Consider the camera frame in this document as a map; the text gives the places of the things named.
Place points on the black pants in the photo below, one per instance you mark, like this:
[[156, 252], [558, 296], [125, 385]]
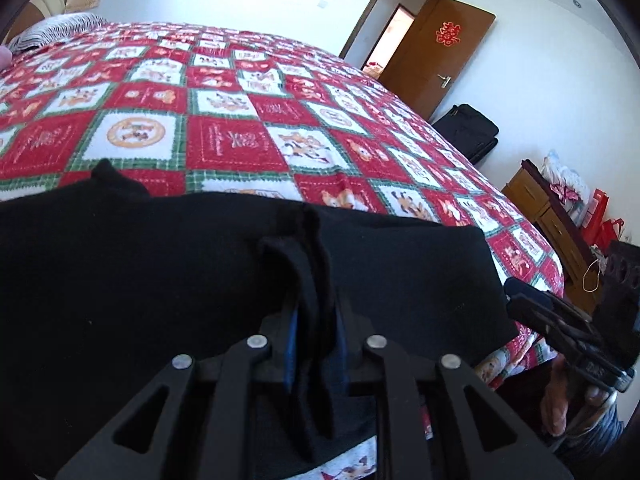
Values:
[[150, 270]]

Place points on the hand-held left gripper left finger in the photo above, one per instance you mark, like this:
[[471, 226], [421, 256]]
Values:
[[292, 345]]

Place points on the red gift bag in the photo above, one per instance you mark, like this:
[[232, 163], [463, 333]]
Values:
[[611, 232], [594, 212]]

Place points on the wooden cabinet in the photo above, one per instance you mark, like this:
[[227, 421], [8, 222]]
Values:
[[542, 212]]

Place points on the white plastic bag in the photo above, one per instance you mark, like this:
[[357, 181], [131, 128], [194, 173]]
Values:
[[560, 172]]

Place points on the red paper door decoration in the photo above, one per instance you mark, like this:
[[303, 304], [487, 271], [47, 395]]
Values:
[[448, 33]]

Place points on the black suitcase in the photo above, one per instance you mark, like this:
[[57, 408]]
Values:
[[467, 130]]

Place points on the brown wooden door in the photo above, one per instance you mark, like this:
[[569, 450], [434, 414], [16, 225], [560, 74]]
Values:
[[415, 60]]

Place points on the brown door frame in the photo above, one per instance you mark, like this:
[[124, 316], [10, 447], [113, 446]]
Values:
[[370, 7]]

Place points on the folded pink blanket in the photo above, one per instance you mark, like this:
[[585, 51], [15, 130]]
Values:
[[4, 57]]

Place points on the person's right hand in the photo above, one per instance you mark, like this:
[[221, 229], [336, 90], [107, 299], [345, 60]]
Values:
[[557, 400]]

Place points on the striped pillow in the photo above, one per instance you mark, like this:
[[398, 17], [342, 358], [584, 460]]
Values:
[[55, 30]]

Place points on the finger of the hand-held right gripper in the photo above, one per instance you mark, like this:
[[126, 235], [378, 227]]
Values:
[[550, 322], [527, 290]]

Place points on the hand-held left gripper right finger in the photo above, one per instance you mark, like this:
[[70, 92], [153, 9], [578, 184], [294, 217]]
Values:
[[340, 362]]

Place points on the cream wooden headboard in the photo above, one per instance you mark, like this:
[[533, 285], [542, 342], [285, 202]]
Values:
[[42, 7]]

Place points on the red checked cartoon bed sheet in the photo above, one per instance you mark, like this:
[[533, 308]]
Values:
[[225, 110]]

